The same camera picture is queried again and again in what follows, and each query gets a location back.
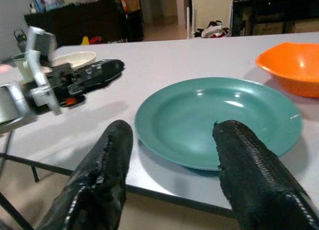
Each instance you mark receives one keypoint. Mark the teal round plate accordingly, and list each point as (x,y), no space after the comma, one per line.
(204,122)

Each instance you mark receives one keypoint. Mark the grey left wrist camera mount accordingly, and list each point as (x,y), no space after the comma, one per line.
(41,44)

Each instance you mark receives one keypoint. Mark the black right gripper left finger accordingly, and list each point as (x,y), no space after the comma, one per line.
(104,170)

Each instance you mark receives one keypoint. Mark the dark wooden cabinet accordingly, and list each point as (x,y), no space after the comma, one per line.
(82,23)

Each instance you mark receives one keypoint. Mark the yellow cone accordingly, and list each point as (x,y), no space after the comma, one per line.
(85,41)

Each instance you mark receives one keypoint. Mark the black shelf unit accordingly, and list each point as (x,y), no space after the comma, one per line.
(274,14)

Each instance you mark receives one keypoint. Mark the pile of clothes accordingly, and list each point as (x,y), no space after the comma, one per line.
(214,30)

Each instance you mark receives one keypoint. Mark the orange plastic bowl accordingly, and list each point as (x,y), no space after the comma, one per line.
(294,68)

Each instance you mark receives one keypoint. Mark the blue and white packages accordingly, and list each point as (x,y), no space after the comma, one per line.
(43,0)

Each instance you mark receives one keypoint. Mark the cream round plate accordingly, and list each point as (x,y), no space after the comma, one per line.
(74,58)

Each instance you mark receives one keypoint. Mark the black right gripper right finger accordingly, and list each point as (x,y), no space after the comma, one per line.
(254,180)

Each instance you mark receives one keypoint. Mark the black metal table frame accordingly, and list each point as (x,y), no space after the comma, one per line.
(30,165)

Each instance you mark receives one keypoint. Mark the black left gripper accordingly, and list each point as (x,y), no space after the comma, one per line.
(71,81)

